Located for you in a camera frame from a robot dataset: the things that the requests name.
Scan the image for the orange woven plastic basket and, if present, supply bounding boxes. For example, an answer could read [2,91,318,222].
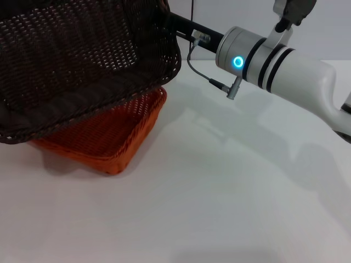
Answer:
[30,86,168,175]

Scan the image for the grey cable with metal plug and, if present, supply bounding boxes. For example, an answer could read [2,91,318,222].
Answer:
[186,30,242,101]

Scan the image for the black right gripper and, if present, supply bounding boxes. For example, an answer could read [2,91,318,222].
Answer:
[168,12,225,54]

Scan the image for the dark brown woven plastic basket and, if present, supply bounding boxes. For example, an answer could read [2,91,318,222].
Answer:
[0,0,182,145]

